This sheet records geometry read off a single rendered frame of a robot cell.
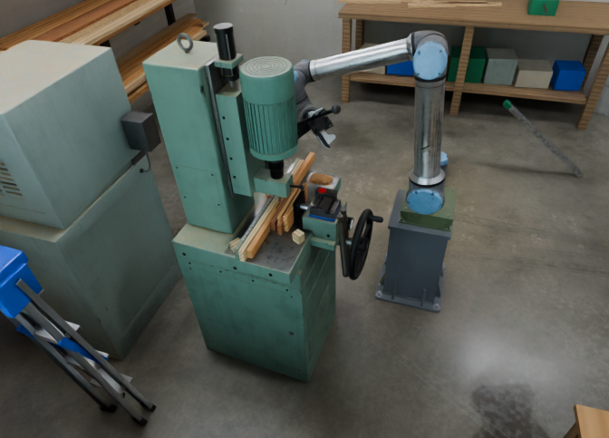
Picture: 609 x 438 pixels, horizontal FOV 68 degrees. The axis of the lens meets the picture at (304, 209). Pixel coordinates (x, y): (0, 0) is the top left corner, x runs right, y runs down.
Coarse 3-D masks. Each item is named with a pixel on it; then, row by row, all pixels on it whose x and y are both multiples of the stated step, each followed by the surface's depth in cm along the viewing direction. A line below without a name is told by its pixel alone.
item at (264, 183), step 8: (256, 176) 173; (264, 176) 172; (288, 176) 172; (256, 184) 174; (264, 184) 172; (272, 184) 171; (280, 184) 169; (288, 184) 171; (264, 192) 175; (272, 192) 174; (280, 192) 172; (288, 192) 173
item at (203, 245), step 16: (256, 192) 208; (256, 208) 200; (240, 224) 192; (176, 240) 186; (192, 240) 186; (208, 240) 186; (224, 240) 185; (192, 256) 188; (208, 256) 183; (224, 256) 179; (240, 272) 182; (304, 272) 175
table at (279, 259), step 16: (304, 176) 200; (336, 176) 199; (272, 240) 170; (288, 240) 169; (304, 240) 169; (320, 240) 173; (336, 240) 173; (256, 256) 164; (272, 256) 164; (288, 256) 163; (304, 256) 170; (256, 272) 163; (272, 272) 160; (288, 272) 157
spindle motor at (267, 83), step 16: (256, 64) 145; (272, 64) 144; (288, 64) 144; (240, 80) 143; (256, 80) 138; (272, 80) 138; (288, 80) 141; (256, 96) 142; (272, 96) 141; (288, 96) 145; (256, 112) 146; (272, 112) 145; (288, 112) 149; (256, 128) 150; (272, 128) 149; (288, 128) 152; (256, 144) 155; (272, 144) 153; (288, 144) 155; (272, 160) 157
